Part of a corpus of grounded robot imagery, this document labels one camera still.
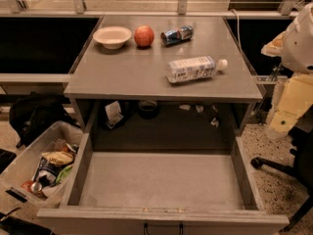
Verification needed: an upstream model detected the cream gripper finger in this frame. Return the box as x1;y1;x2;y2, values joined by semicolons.
265;73;313;139
261;31;286;57

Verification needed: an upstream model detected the clear plastic water bottle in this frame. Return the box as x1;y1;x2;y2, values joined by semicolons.
166;56;228;83

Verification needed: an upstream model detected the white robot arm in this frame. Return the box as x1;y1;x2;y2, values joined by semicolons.
261;3;313;139

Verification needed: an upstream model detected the open grey top drawer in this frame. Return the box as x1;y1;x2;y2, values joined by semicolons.
37;135;289;235

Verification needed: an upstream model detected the black office chair base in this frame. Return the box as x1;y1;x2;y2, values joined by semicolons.
250;124;313;232

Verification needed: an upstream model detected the crushed blue soda can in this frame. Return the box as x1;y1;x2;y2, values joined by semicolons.
160;25;194;46

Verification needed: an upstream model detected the red apple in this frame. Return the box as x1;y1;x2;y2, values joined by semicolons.
134;25;155;48

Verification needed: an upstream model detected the black bowl under counter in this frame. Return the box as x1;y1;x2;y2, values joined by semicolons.
138;100;158;119

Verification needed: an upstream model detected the white paper bowl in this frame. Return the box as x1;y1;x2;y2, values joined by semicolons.
93;26;132;50

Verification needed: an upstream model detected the white paper under counter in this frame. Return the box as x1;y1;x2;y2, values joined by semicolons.
105;101;123;129

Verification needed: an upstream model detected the yellow chip bag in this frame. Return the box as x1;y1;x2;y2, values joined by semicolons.
42;151;74;166

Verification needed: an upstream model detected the black backpack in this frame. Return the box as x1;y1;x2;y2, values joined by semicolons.
9;93;76;148

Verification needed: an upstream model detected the dark snack bag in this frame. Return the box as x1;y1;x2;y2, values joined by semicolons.
33;158;61;187

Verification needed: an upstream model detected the clear plastic bin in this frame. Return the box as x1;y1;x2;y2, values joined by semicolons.
0;121;82;208

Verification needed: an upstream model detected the red soda can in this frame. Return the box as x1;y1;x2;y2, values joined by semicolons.
22;180;42;195

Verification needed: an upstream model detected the white cable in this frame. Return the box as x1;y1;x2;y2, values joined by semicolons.
230;8;244;52

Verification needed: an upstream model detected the black drawer handle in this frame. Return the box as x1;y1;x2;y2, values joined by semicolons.
143;223;184;235

